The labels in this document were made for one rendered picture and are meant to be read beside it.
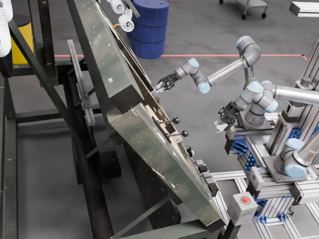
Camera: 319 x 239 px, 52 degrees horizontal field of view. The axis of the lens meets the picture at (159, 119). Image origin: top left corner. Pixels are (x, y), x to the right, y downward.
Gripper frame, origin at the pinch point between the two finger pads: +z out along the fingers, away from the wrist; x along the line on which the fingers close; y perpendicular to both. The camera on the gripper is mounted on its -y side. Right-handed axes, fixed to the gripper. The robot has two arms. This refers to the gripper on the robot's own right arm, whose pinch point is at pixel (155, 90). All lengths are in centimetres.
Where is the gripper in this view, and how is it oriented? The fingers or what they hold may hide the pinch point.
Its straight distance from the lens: 235.3
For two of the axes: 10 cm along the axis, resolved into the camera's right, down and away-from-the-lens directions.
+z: -7.9, 5.7, 2.1
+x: 6.0, 7.2, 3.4
